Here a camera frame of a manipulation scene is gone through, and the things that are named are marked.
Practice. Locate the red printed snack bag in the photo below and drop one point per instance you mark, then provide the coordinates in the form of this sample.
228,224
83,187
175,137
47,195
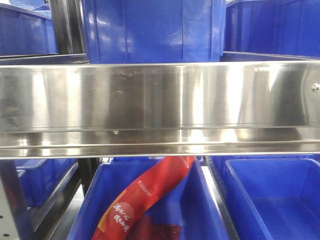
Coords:
146,190

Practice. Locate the blue bin upper left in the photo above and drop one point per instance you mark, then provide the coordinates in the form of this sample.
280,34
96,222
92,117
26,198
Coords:
25,32

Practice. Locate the blue bin with red bag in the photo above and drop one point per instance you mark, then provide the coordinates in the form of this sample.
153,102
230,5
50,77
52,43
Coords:
190,205

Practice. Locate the stainless steel right shelf rack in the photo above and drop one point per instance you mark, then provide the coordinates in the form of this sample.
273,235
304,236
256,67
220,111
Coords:
60,105

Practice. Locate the empty blue bin lower right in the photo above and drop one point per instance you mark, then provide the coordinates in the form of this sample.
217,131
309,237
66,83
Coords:
271,198

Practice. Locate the blue bin upper right shelf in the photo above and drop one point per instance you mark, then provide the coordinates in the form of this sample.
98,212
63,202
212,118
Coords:
282,27

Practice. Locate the dark blue plastic bin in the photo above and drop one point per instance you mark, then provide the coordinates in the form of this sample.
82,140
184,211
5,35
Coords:
154,31

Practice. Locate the blue bin lower far left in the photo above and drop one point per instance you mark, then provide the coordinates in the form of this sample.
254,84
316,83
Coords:
39,177

